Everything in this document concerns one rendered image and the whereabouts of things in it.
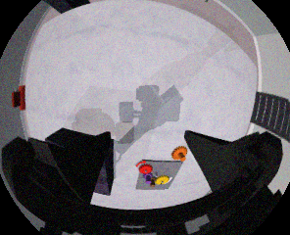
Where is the red gear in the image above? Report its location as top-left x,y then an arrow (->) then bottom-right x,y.
138,164 -> 153,173

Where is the yellow gear with black stripe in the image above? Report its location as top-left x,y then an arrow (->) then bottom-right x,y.
156,175 -> 169,185

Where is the orange gear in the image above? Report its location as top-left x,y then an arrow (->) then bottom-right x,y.
171,146 -> 188,162

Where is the small brown gear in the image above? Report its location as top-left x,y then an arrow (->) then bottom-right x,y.
150,176 -> 157,187

